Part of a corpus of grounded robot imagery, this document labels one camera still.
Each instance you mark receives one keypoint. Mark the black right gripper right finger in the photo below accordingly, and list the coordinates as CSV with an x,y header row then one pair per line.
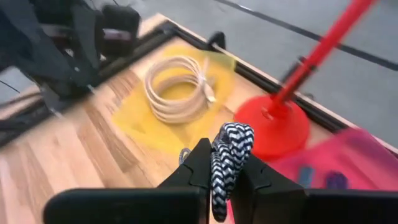
x,y
264,180

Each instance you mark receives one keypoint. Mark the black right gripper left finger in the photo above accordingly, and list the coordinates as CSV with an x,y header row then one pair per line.
x,y
189,177

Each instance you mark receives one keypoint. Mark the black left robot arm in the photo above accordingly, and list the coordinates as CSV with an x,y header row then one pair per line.
x,y
46,62

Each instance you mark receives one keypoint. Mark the red desk lamp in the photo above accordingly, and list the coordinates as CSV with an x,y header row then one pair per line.
x,y
273,127

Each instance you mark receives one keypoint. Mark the yellow translucent plastic bin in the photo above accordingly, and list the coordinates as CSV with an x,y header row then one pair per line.
x,y
140,118

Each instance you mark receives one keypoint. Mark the pink translucent plastic bin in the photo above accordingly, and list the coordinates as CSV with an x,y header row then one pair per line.
x,y
342,155

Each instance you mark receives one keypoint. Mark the black clamp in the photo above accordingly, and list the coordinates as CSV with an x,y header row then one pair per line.
x,y
217,40

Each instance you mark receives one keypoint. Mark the black table edge rail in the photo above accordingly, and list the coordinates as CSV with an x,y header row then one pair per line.
x,y
255,79

